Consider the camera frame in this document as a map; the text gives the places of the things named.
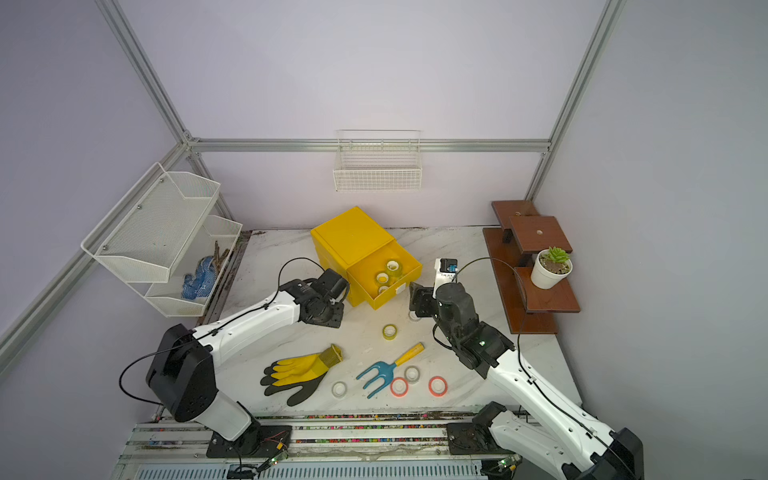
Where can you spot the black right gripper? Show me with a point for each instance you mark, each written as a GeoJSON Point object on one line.
{"type": "Point", "coordinates": [422, 300]}

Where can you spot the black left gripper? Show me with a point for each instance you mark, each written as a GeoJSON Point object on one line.
{"type": "Point", "coordinates": [336, 317]}

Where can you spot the yellow top drawer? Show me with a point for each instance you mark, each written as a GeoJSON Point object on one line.
{"type": "Point", "coordinates": [364, 288]}

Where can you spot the yellow plastic drawer cabinet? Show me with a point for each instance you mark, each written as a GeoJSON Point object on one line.
{"type": "Point", "coordinates": [347, 244]}

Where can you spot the red tape roll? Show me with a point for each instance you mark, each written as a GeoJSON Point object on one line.
{"type": "Point", "coordinates": [399, 387]}
{"type": "Point", "coordinates": [437, 386]}

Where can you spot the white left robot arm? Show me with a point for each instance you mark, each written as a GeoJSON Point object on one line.
{"type": "Point", "coordinates": [183, 372]}

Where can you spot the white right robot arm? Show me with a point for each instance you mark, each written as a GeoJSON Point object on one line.
{"type": "Point", "coordinates": [568, 443]}

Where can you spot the yellow black work glove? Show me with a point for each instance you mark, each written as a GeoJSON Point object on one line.
{"type": "Point", "coordinates": [304, 373]}

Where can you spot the blue yellow garden fork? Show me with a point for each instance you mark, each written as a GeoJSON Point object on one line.
{"type": "Point", "coordinates": [384, 372]}

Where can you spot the brown wooden step shelf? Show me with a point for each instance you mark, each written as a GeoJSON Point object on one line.
{"type": "Point", "coordinates": [530, 294]}

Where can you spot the blue glove in shelf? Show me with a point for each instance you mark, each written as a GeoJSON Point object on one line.
{"type": "Point", "coordinates": [200, 284]}

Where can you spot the white potted succulent plant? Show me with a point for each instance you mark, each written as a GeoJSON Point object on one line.
{"type": "Point", "coordinates": [551, 266]}

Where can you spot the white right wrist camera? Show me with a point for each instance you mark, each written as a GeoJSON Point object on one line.
{"type": "Point", "coordinates": [445, 272]}

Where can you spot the white wire wall basket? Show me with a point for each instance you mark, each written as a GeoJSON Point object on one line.
{"type": "Point", "coordinates": [378, 160]}

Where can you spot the metal base rail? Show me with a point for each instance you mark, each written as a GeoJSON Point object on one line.
{"type": "Point", "coordinates": [394, 445]}

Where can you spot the white mesh wall shelf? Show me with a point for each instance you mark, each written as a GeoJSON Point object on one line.
{"type": "Point", "coordinates": [164, 226]}

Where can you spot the aluminium frame rail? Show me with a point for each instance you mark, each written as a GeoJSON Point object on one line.
{"type": "Point", "coordinates": [21, 336]}

